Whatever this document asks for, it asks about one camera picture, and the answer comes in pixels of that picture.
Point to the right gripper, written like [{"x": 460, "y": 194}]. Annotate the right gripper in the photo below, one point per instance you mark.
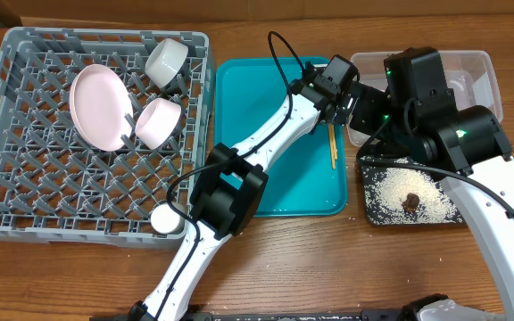
[{"x": 368, "y": 103}]

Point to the wooden chopstick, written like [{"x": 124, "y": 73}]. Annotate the wooden chopstick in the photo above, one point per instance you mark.
[
  {"x": 333, "y": 163},
  {"x": 333, "y": 141}
]

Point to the grey bowl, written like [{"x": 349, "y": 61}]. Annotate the grey bowl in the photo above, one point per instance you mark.
[{"x": 165, "y": 61}]

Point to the pink bowl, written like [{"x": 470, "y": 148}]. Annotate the pink bowl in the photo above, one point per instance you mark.
[{"x": 157, "y": 121}]

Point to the white cup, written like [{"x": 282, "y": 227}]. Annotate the white cup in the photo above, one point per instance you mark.
[{"x": 164, "y": 220}]

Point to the large white plate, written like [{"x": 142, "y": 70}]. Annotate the large white plate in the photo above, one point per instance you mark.
[{"x": 98, "y": 103}]

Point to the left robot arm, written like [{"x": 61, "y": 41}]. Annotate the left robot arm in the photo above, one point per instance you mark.
[{"x": 230, "y": 185}]

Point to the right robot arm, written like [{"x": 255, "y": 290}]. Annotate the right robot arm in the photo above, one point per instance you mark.
[{"x": 419, "y": 128}]

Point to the spilled rice pile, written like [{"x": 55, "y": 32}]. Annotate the spilled rice pile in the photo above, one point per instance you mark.
[{"x": 408, "y": 196}]

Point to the teal plastic tray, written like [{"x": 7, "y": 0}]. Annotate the teal plastic tray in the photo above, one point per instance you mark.
[{"x": 304, "y": 181}]

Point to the black tray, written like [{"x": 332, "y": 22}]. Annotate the black tray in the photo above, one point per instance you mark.
[{"x": 373, "y": 165}]

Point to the brown food scrap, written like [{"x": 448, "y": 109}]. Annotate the brown food scrap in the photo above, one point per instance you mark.
[{"x": 411, "y": 203}]

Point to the clear plastic bin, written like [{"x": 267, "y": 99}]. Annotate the clear plastic bin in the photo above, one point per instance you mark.
[{"x": 470, "y": 74}]

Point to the grey plastic dish rack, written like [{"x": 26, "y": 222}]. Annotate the grey plastic dish rack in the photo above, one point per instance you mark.
[{"x": 56, "y": 187}]

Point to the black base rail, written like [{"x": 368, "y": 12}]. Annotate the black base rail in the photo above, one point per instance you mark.
[{"x": 364, "y": 315}]

